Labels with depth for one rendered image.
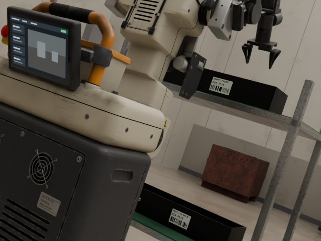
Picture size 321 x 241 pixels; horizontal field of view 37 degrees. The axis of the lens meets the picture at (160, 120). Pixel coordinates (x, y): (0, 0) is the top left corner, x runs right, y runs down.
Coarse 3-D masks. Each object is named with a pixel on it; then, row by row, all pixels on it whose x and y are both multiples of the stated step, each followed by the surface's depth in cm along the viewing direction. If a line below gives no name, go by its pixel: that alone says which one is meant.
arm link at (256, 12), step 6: (252, 0) 161; (258, 0) 162; (246, 6) 161; (252, 6) 160; (258, 6) 163; (246, 12) 161; (252, 12) 160; (258, 12) 164; (246, 18) 162; (252, 18) 162; (258, 18) 166
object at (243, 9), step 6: (234, 0) 156; (240, 0) 159; (234, 6) 152; (240, 6) 151; (234, 12) 153; (240, 12) 152; (234, 18) 154; (240, 18) 153; (234, 24) 155; (240, 24) 154; (234, 30) 156; (240, 30) 155
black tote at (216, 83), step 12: (168, 72) 219; (180, 72) 216; (204, 72) 210; (216, 72) 207; (180, 84) 215; (204, 84) 209; (216, 84) 206; (228, 84) 203; (240, 84) 201; (252, 84) 198; (264, 84) 195; (228, 96) 202; (240, 96) 200; (252, 96) 197; (264, 96) 195; (276, 96) 195; (264, 108) 194; (276, 108) 199
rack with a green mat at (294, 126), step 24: (192, 96) 199; (216, 96) 194; (264, 120) 197; (288, 120) 176; (288, 144) 175; (312, 168) 210; (144, 216) 216; (264, 216) 175; (168, 240) 193; (192, 240) 202; (288, 240) 210
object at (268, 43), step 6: (258, 30) 184; (264, 30) 182; (270, 30) 183; (258, 36) 184; (264, 36) 183; (270, 36) 185; (252, 42) 186; (258, 42) 185; (264, 42) 184; (270, 42) 186; (270, 48) 182
